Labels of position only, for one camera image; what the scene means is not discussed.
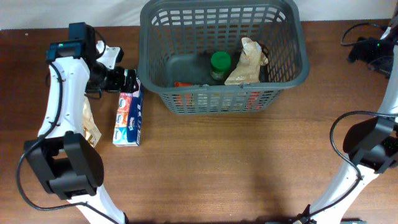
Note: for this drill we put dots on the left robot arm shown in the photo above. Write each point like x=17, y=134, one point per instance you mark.
x=63, y=160

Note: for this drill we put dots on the grey plastic shopping basket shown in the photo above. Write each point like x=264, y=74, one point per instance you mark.
x=204, y=57

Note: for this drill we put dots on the brown snack pouch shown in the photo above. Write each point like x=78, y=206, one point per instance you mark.
x=90, y=129

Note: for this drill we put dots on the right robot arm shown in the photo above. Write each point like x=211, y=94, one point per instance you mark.
x=368, y=151

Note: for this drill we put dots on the Kleenex tissue multipack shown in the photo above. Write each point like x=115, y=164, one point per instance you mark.
x=128, y=124

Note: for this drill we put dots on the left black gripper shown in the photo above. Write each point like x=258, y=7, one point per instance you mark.
x=129, y=81

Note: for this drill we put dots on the beige pasta bag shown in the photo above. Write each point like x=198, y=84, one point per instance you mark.
x=248, y=68

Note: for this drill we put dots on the green lid glass jar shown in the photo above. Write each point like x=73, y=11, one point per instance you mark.
x=220, y=65

